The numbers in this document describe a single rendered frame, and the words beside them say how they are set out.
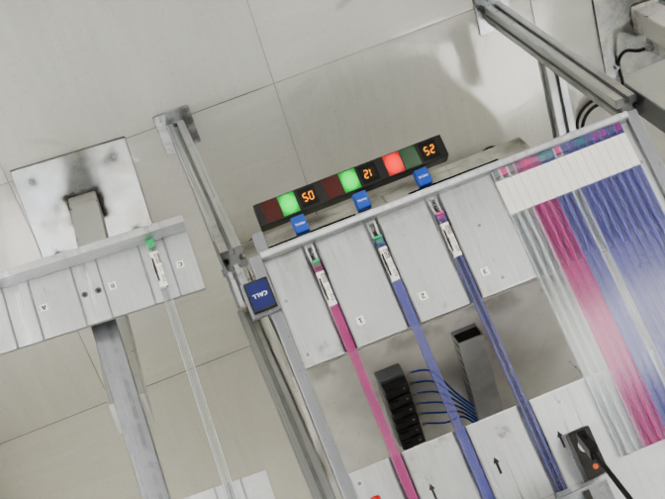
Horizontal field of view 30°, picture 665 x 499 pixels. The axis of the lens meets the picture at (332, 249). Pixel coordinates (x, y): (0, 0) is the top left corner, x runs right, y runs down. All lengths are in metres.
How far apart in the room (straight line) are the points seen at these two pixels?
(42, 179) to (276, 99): 0.53
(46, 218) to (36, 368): 0.38
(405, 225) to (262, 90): 0.74
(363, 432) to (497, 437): 0.45
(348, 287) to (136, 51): 0.84
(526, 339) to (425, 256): 0.43
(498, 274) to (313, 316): 0.31
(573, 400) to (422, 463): 0.26
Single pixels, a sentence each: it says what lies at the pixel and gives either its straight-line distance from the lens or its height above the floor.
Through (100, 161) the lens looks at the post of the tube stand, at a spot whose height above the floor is 0.01.
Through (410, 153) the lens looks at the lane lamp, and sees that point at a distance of 2.10.
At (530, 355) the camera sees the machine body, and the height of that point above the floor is 0.62.
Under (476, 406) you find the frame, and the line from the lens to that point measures 2.39.
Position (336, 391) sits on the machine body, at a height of 0.62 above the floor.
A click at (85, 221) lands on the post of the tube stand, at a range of 2.59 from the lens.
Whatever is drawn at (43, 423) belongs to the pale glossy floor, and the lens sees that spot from 2.99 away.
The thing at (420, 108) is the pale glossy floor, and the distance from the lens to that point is 2.82.
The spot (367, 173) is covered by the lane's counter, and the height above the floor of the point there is 0.66.
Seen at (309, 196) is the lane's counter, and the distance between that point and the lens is 2.07.
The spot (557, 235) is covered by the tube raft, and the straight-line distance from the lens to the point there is 2.07.
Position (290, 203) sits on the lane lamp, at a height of 0.66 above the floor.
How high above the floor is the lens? 2.50
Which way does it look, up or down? 60 degrees down
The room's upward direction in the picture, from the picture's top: 149 degrees clockwise
